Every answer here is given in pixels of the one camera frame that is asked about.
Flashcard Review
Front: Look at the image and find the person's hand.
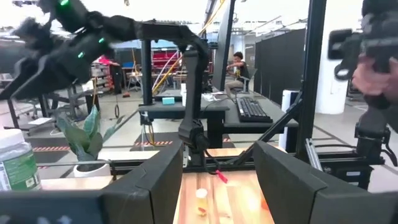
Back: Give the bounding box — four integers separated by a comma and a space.
352, 54, 398, 103

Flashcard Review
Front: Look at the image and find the large green-label bottle white cap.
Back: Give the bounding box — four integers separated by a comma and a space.
0, 129, 42, 191

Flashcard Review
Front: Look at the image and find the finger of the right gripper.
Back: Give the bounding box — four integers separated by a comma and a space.
0, 57, 53, 101
11, 63, 80, 100

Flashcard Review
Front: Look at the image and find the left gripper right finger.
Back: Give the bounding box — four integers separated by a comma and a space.
253, 140, 335, 224

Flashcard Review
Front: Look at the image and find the yellow hanging cable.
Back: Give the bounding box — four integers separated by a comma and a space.
151, 0, 227, 96

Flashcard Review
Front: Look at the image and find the black room divider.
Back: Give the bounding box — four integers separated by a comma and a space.
253, 28, 307, 106

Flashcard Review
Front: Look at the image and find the black monitor pole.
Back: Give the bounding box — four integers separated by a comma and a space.
141, 39, 154, 106

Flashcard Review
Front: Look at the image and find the black aluminium rig frame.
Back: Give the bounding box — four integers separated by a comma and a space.
110, 0, 398, 190

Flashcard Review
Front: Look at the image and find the black desk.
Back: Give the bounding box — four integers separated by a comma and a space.
138, 90, 299, 150

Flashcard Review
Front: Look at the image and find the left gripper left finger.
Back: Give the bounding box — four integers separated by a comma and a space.
102, 140, 184, 224

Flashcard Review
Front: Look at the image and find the black keyboard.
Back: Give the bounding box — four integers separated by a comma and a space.
235, 96, 274, 123

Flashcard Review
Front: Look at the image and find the red cable tag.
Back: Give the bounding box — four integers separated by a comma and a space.
214, 169, 229, 184

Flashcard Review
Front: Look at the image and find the black monitor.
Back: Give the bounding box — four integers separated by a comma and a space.
213, 0, 236, 91

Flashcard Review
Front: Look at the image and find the office chair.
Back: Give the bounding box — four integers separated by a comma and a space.
231, 67, 258, 95

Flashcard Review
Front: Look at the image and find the snake plant in white pot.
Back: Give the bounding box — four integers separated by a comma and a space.
55, 105, 125, 178

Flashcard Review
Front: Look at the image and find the person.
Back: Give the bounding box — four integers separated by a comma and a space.
224, 51, 251, 100

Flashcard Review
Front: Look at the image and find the red storage bins rack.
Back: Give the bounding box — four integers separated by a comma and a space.
151, 49, 184, 72

